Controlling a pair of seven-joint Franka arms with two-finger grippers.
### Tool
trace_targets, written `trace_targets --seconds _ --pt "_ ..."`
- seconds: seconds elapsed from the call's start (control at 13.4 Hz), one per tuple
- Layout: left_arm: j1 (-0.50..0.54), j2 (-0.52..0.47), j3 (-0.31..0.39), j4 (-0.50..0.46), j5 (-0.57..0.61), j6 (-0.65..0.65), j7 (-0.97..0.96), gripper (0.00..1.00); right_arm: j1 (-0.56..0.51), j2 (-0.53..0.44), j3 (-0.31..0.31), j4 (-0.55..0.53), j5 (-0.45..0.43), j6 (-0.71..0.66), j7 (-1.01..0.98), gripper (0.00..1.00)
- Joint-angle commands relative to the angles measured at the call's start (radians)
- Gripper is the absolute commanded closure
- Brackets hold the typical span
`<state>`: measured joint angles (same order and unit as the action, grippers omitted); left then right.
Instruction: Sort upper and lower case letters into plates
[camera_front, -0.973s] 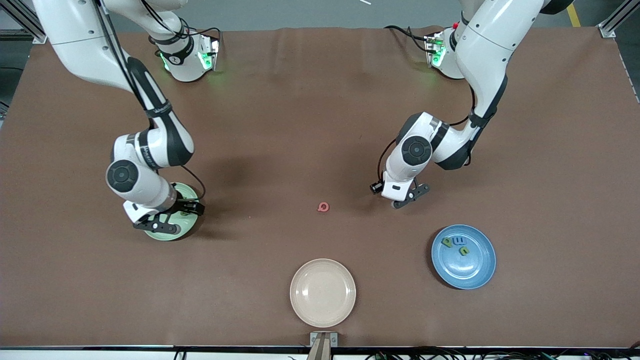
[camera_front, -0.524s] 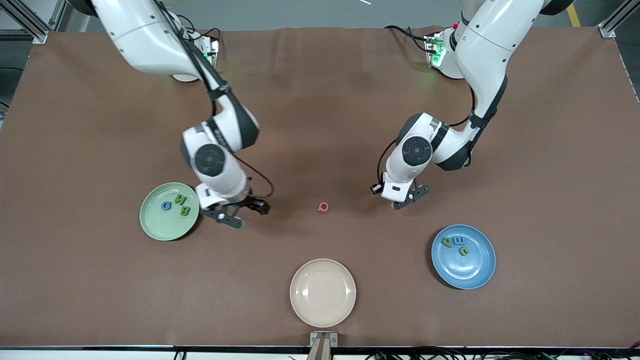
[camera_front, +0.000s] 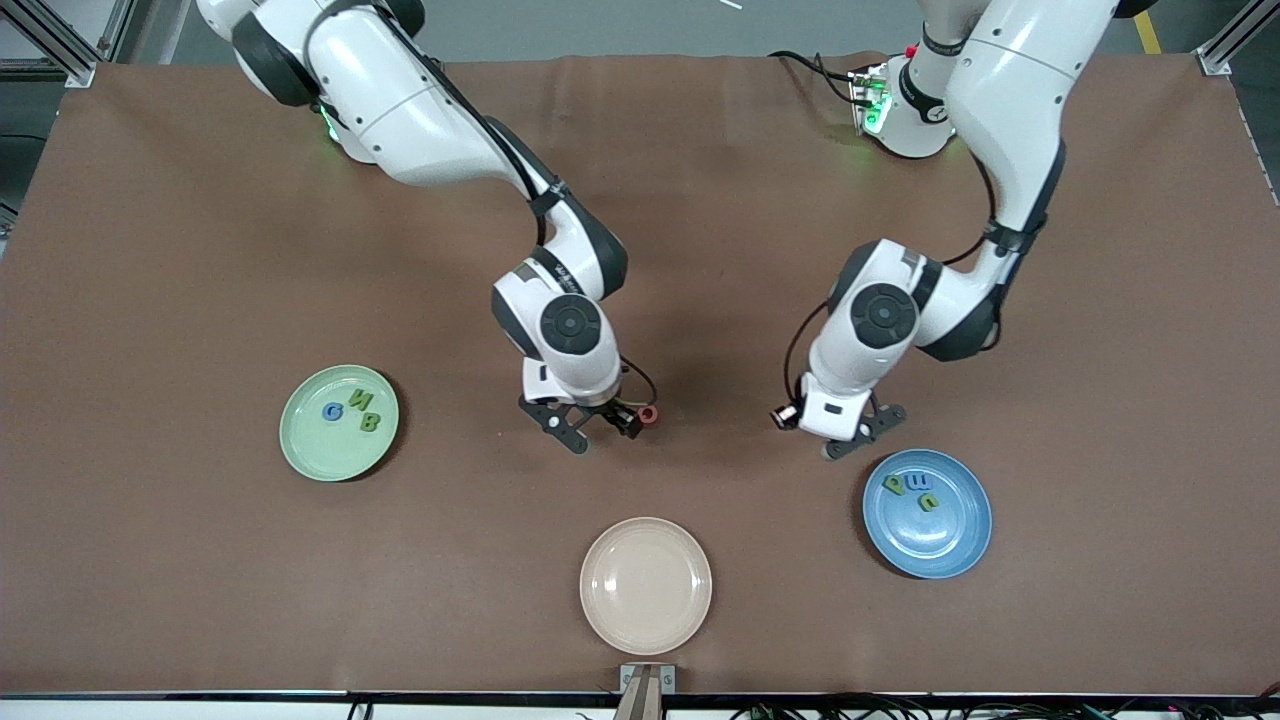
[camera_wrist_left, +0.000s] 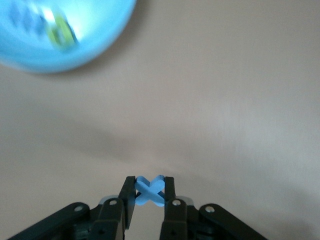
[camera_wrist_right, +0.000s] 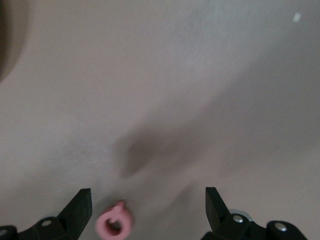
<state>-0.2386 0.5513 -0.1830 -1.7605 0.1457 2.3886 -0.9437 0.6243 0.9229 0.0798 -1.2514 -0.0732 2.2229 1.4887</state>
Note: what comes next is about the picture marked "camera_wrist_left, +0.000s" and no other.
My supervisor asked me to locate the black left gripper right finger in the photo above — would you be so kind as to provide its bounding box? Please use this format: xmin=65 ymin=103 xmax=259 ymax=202
xmin=159 ymin=176 xmax=268 ymax=240

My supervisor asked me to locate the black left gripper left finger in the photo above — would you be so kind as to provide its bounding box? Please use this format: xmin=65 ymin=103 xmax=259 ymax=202
xmin=7 ymin=176 xmax=137 ymax=240

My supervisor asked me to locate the blue lowercase letter x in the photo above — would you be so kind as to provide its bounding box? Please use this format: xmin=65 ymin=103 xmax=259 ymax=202
xmin=134 ymin=174 xmax=166 ymax=208

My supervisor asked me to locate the green lowercase letter p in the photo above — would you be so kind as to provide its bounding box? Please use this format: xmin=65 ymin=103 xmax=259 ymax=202
xmin=46 ymin=9 xmax=78 ymax=50

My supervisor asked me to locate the blue lowercase letter m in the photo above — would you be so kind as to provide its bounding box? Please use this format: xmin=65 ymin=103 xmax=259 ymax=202
xmin=8 ymin=3 xmax=45 ymax=36

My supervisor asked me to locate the brown table cover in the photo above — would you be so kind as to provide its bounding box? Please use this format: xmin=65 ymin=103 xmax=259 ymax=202
xmin=0 ymin=0 xmax=320 ymax=240

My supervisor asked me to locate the blue plate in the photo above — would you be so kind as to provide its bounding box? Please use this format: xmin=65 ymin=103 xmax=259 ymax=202
xmin=0 ymin=0 xmax=138 ymax=74

